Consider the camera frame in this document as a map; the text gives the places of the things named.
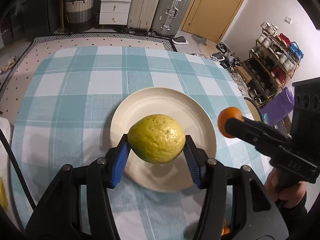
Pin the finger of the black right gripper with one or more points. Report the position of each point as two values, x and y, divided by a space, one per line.
263 137

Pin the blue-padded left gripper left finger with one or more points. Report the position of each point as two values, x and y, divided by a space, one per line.
107 171

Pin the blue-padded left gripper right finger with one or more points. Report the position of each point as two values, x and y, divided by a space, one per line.
206 173

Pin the yellow-green guava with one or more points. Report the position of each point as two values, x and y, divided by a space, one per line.
157 139

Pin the right hand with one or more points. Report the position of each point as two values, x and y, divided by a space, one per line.
292 195

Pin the cream round plate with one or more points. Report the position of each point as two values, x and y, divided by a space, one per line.
173 176

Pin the purple bag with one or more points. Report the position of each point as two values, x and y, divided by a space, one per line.
280 106

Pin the teal white checked tablecloth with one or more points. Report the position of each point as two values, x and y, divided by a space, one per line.
66 113

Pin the shoe rack with shoes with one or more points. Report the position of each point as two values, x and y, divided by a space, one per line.
271 63

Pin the wooden door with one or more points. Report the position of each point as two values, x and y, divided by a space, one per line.
210 18

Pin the woven laundry basket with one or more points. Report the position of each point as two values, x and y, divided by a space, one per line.
80 15

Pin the silver hard suitcase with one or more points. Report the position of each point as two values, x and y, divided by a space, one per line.
168 17

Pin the beige hard suitcase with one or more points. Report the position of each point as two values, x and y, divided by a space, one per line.
141 14

